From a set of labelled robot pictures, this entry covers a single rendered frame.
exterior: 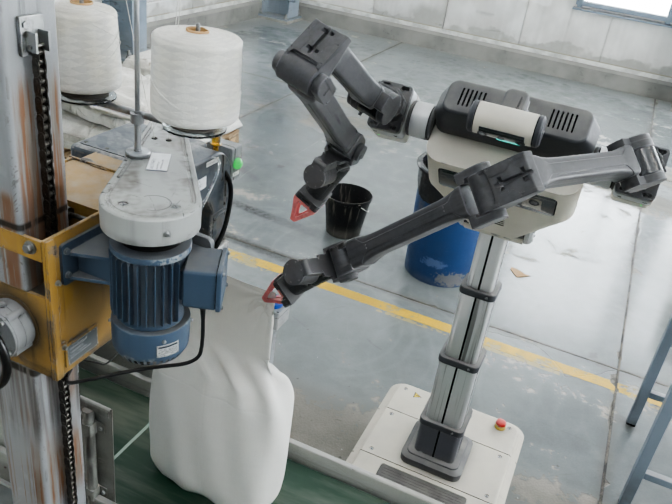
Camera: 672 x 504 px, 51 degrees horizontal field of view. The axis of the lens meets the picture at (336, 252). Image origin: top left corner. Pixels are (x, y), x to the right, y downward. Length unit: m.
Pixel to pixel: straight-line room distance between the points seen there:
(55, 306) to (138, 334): 0.16
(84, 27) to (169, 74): 0.22
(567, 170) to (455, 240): 2.49
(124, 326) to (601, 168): 0.95
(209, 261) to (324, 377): 1.88
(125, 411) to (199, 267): 1.14
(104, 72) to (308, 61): 0.41
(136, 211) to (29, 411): 0.56
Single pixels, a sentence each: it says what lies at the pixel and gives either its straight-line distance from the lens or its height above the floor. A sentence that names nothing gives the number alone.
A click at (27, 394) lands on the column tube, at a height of 0.95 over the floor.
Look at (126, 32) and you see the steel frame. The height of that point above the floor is 0.24.
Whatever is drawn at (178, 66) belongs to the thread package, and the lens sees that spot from 1.28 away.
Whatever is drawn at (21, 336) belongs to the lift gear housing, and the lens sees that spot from 1.44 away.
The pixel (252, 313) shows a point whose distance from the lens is 1.72.
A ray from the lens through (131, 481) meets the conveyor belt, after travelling 2.18.
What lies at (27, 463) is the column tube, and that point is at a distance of 1.75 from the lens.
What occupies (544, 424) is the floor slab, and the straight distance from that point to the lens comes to 3.23.
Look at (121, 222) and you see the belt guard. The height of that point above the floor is 1.41.
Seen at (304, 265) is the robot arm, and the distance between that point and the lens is 1.48.
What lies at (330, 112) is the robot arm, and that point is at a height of 1.54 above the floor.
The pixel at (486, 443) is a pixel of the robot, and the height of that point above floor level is 0.26.
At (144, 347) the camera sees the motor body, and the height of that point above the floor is 1.14.
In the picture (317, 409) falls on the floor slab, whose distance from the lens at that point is 2.99.
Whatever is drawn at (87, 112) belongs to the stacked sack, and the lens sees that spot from 4.65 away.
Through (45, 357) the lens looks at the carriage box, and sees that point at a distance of 1.49.
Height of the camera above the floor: 1.98
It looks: 29 degrees down
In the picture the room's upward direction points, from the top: 8 degrees clockwise
